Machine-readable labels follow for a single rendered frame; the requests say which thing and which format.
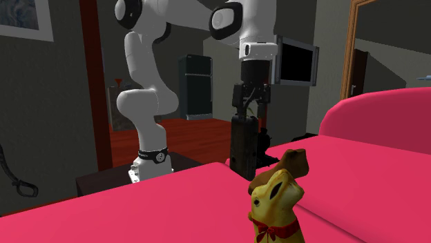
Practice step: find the white framed wall picture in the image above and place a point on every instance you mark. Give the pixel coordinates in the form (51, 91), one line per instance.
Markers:
(20, 16)

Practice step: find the grey framed wall television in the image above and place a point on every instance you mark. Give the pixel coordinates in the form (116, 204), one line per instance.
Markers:
(296, 62)

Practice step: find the wooden framed mirror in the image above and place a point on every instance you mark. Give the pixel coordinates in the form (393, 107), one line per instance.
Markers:
(387, 50)

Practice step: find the dark brown rectangular block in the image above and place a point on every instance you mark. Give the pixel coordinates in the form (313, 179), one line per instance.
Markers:
(244, 148)

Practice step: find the pink sofa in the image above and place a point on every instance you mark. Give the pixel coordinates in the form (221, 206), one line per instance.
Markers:
(151, 208)

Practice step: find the dark red door frame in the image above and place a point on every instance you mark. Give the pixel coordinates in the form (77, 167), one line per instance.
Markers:
(97, 101)

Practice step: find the dark robot stand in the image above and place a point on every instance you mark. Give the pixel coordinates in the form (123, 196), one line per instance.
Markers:
(101, 178)

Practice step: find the black irregular object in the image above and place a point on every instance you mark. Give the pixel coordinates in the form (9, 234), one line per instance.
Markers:
(264, 148)

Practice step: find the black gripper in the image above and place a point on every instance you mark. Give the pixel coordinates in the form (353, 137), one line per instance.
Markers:
(256, 72)

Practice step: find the black refrigerator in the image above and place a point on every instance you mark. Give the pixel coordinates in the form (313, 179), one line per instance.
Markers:
(195, 87)

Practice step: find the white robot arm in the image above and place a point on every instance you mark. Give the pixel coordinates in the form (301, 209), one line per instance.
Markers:
(145, 67)

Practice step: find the yellow animal figure brown hat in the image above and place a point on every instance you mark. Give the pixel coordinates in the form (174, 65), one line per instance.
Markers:
(274, 208)

